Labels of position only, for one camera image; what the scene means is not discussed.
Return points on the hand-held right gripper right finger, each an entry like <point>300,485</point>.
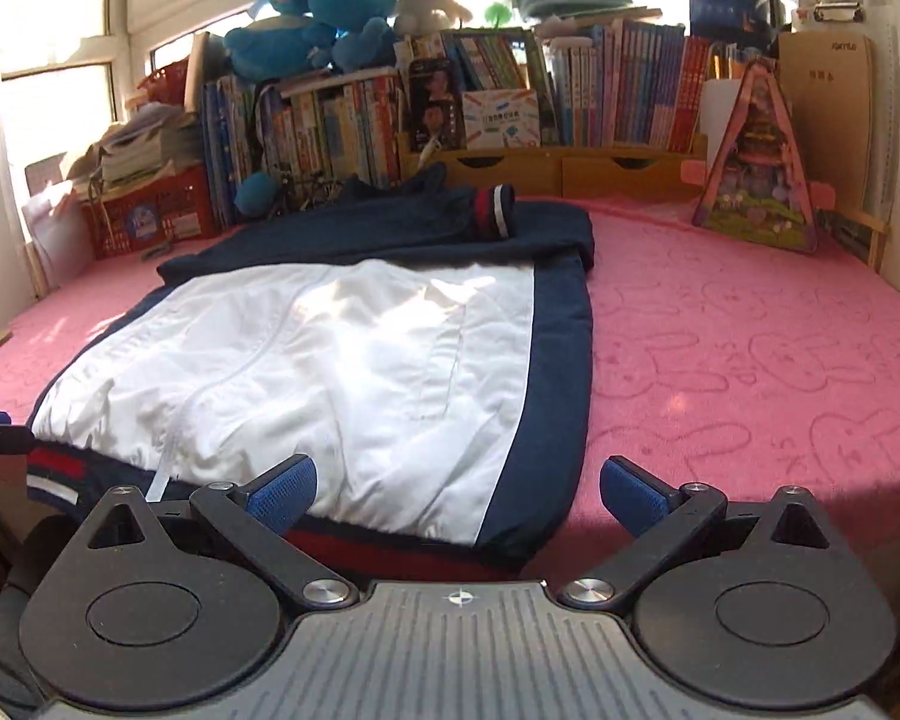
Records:
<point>634,495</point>

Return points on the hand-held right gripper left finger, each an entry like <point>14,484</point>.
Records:
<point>285,491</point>

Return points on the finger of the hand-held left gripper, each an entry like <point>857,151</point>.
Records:
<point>0,441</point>

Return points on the white and navy jacket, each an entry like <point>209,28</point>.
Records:
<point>345,352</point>

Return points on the pink blanket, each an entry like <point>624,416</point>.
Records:
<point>720,360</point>

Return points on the red plastic basket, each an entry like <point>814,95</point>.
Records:
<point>157,210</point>
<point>161,82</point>

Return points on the round blue plush ball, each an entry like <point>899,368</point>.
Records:
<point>256,193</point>

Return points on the miniature metal bicycle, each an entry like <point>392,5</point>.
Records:
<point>311,191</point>

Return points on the stack of loose papers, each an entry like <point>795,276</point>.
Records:
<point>146,146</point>

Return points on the wooden desk organizer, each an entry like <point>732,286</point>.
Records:
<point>555,169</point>

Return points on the pink triangular toy house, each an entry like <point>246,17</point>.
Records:
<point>757,165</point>

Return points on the white sheet board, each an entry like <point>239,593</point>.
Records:
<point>718,120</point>

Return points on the white printed box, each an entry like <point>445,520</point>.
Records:
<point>502,120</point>

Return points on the dark photo print box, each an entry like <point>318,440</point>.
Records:
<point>435,109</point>

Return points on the row of slim colourful books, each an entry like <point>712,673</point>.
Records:
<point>622,82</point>

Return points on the brown board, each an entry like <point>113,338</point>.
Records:
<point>204,75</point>

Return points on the wooden clipboard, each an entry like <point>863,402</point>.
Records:
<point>832,105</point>

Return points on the blue long-eared plush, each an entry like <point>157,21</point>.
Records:
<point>277,45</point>

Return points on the blue robot cat plush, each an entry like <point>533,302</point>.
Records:
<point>352,15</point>

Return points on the green toy plant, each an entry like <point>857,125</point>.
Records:
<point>497,15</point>

